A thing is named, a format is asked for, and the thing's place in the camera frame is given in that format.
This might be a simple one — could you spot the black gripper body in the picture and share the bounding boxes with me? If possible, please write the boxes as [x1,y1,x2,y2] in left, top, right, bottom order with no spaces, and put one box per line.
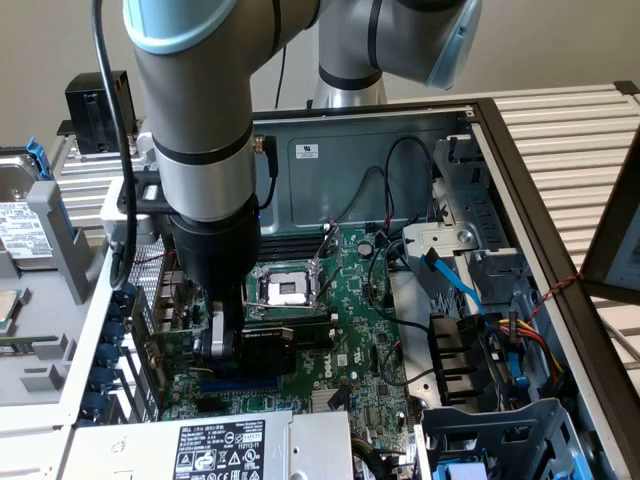
[168,196,263,304]

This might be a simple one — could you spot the green graphics card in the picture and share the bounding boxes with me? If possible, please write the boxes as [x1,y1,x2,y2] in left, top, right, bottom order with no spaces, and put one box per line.
[149,324,300,380]

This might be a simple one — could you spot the metal port block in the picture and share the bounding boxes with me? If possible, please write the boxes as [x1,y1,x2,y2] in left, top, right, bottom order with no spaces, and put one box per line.
[149,269,211,335]

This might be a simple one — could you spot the blue expansion slot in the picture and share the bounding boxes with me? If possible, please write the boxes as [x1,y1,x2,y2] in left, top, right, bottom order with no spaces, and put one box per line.
[199,375,282,395]

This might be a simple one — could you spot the thin metal locking lever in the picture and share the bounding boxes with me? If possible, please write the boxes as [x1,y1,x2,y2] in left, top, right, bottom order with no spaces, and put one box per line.
[244,298,324,310]

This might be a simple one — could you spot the CPU socket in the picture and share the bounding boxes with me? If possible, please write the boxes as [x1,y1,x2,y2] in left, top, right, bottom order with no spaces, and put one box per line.
[244,262,329,321]

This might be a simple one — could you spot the black RAM slot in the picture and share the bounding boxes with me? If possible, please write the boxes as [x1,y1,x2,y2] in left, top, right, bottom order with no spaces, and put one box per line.
[242,319,337,334]
[259,251,329,261]
[259,232,331,242]
[259,239,330,249]
[259,245,329,255]

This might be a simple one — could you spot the metal socket cover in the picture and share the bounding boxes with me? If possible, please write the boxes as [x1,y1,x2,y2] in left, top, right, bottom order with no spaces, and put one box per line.
[310,227,345,306]

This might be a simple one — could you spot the silver chipset heatsink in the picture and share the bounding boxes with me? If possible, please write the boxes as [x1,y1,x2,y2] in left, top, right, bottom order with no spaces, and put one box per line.
[308,388,351,414]

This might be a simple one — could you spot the grey power supply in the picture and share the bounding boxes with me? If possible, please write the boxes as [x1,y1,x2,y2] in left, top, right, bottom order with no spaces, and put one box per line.
[58,410,357,480]

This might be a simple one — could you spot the green motherboard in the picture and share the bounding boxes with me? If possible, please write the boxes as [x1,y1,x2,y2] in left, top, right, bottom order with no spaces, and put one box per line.
[159,224,417,451]

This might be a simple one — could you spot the open PC case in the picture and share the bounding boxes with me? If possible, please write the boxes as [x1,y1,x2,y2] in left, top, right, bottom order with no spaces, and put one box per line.
[57,97,640,480]

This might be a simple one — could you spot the grey parts rack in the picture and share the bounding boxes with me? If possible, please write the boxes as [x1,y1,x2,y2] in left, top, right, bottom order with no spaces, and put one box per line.
[0,144,114,431]

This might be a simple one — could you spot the black CPU cooler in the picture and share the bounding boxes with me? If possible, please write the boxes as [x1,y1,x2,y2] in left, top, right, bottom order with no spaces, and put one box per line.
[63,71,140,157]

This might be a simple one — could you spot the bare green RAM stick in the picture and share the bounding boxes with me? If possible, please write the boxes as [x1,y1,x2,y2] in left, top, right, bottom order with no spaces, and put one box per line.
[0,334,60,357]

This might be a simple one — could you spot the silver hard disk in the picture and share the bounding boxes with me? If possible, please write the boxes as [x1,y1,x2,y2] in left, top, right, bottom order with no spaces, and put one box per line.
[0,153,55,274]

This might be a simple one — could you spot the blue disk caddy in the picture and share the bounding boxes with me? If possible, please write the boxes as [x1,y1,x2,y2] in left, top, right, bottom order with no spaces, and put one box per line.
[24,137,55,182]

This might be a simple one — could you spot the silver CPU chip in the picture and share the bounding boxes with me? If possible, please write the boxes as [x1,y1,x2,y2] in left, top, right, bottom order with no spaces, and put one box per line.
[0,287,33,338]

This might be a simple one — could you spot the black fan shroud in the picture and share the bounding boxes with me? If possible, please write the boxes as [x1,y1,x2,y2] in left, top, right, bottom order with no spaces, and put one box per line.
[428,312,507,412]

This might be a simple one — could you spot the metal disk bay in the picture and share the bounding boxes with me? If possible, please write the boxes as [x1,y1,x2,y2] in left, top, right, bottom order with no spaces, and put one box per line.
[402,134,526,281]

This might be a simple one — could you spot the grey disk cage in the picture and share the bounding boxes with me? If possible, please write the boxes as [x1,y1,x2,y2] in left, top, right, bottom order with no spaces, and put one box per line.
[413,397,611,480]

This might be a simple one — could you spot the dark framed panel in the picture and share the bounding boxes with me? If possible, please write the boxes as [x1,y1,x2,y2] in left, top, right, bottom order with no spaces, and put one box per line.
[581,127,640,304]

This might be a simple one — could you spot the red black twisted wire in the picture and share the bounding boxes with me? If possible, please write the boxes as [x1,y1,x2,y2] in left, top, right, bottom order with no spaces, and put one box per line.
[528,272,586,321]
[134,249,177,301]

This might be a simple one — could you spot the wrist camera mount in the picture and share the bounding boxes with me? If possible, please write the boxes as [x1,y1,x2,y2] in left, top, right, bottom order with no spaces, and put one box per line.
[98,169,174,254]

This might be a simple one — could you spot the black plug with cable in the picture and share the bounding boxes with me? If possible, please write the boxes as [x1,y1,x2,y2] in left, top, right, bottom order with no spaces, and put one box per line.
[251,133,280,214]

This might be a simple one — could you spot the thin black hanging cable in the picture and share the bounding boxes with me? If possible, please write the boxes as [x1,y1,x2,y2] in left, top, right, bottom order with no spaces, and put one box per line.
[273,43,290,111]

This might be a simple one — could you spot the thick braided power cable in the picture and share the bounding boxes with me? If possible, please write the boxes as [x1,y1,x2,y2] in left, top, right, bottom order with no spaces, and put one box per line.
[349,435,401,480]

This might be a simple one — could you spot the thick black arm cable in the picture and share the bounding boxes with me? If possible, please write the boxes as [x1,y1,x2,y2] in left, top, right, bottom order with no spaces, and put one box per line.
[91,0,140,292]

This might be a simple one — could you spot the blue SATA wire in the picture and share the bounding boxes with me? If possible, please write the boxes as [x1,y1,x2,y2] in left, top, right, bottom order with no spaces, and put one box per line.
[422,252,489,319]

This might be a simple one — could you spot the coloured power wires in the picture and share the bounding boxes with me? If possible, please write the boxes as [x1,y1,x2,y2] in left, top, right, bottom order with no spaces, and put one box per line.
[502,309,569,396]

